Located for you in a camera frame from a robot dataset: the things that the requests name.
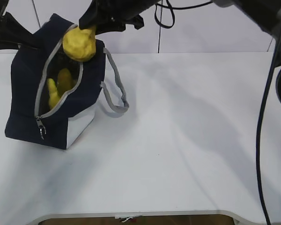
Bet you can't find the yellow banana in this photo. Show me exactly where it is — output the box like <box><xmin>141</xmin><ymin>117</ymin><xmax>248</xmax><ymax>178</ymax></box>
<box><xmin>46</xmin><ymin>68</ymin><xmax>77</xmax><ymax>109</ymax></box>

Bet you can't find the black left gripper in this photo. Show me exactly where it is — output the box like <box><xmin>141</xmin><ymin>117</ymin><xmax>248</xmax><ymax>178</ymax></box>
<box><xmin>0</xmin><ymin>0</ymin><xmax>42</xmax><ymax>50</ymax></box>

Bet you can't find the navy blue lunch bag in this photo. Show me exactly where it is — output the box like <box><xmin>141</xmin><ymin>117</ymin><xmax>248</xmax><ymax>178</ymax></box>
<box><xmin>5</xmin><ymin>14</ymin><xmax>129</xmax><ymax>150</ymax></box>

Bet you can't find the yellow pear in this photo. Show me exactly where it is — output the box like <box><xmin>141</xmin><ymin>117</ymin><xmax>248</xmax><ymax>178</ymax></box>
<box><xmin>62</xmin><ymin>26</ymin><xmax>96</xmax><ymax>62</ymax></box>

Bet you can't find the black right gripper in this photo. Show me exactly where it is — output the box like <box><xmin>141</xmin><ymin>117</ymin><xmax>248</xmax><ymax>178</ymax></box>
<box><xmin>79</xmin><ymin>0</ymin><xmax>158</xmax><ymax>35</ymax></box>

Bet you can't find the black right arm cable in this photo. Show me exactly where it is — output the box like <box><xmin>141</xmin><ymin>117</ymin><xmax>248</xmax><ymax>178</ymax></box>
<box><xmin>154</xmin><ymin>0</ymin><xmax>281</xmax><ymax>225</ymax></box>

